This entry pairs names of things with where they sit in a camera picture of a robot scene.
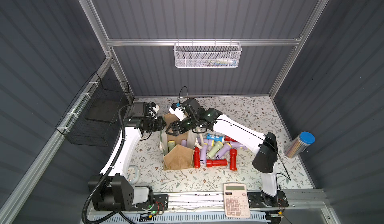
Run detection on black wire side basket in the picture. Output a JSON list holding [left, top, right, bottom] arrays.
[[56, 73, 131, 147]]

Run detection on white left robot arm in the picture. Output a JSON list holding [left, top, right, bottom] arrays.
[[88, 117, 166, 211]]

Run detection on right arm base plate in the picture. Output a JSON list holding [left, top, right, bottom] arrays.
[[247, 191, 289, 208]]

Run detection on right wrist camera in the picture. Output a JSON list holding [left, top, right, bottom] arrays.
[[169, 102, 188, 121]]

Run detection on pale green flashlight centre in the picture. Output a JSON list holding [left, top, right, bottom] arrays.
[[207, 141, 223, 159]]

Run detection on markers in wall basket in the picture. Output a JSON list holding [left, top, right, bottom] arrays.
[[201, 58, 238, 68]]

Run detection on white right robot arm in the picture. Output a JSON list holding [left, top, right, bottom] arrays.
[[166, 107, 278, 197]]

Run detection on purple flashlight vertical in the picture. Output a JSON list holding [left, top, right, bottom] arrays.
[[181, 139, 188, 147], [200, 143, 208, 165]]

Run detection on purple flashlight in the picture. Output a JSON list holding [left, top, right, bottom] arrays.
[[229, 141, 248, 150], [197, 137, 215, 146]]

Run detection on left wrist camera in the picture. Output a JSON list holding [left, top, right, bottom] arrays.
[[132, 102, 159, 119]]

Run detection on red flashlight bottom horizontal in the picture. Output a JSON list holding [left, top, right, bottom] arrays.
[[206, 159, 228, 168]]

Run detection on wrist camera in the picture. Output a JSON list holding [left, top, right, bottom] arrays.
[[169, 102, 188, 121], [132, 102, 159, 119]]

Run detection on pale green flashlight top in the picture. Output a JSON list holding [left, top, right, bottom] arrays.
[[167, 140, 176, 152]]

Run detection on pink desk calculator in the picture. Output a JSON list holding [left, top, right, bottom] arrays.
[[223, 183, 251, 219]]

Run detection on pale green flashlight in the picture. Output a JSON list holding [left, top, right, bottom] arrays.
[[207, 141, 223, 159], [167, 140, 176, 152]]

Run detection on red flashlight top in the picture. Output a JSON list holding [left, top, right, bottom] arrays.
[[225, 136, 237, 142]]

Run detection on blue flashlight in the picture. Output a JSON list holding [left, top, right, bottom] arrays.
[[207, 134, 225, 143]]

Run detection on red flashlight vertical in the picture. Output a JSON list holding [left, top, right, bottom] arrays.
[[230, 148, 238, 171], [194, 146, 201, 169]]

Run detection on blue lid pencil tube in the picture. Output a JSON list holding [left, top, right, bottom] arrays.
[[284, 131, 316, 158]]

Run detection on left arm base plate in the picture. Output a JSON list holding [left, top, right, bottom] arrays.
[[129, 195, 169, 212]]

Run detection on white wire wall basket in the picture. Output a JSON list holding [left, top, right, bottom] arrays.
[[173, 41, 242, 68]]

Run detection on purple flashlight centre diagonal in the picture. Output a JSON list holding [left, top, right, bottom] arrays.
[[215, 142, 232, 159]]

